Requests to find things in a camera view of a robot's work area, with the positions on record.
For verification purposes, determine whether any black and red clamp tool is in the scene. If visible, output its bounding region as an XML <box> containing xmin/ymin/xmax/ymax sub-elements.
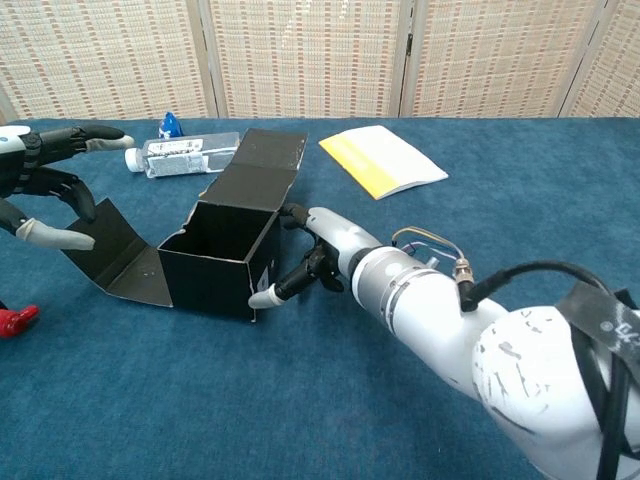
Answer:
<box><xmin>0</xmin><ymin>304</ymin><xmax>40</xmax><ymax>340</ymax></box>

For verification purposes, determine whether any yellow and white booklet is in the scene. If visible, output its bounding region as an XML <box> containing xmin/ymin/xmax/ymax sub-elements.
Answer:
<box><xmin>318</xmin><ymin>124</ymin><xmax>450</xmax><ymax>201</ymax></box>

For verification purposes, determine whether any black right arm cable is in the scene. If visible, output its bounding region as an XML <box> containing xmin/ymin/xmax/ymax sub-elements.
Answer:
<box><xmin>459</xmin><ymin>262</ymin><xmax>640</xmax><ymax>480</ymax></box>

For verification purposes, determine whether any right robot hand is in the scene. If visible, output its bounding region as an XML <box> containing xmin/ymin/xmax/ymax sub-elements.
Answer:
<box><xmin>247</xmin><ymin>202</ymin><xmax>386</xmax><ymax>310</ymax></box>

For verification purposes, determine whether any small blue packet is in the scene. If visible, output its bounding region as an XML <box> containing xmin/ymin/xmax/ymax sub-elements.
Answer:
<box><xmin>157</xmin><ymin>111</ymin><xmax>184</xmax><ymax>140</ymax></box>

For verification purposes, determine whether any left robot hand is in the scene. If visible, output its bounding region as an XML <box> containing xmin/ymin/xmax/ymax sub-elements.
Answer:
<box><xmin>0</xmin><ymin>124</ymin><xmax>136</xmax><ymax>251</ymax></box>

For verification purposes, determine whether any black cardboard box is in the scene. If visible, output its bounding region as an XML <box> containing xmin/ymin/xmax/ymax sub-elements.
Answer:
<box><xmin>60</xmin><ymin>127</ymin><xmax>309</xmax><ymax>324</ymax></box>

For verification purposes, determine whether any blue carpeted table surface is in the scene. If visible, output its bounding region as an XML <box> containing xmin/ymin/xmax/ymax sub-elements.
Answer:
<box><xmin>0</xmin><ymin>117</ymin><xmax>640</xmax><ymax>480</ymax></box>

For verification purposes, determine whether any woven folding screen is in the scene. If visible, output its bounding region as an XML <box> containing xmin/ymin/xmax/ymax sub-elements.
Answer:
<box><xmin>0</xmin><ymin>0</ymin><xmax>640</xmax><ymax>126</ymax></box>

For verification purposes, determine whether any clear plastic bottle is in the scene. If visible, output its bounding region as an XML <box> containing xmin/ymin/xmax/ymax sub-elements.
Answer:
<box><xmin>124</xmin><ymin>131</ymin><xmax>242</xmax><ymax>179</ymax></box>

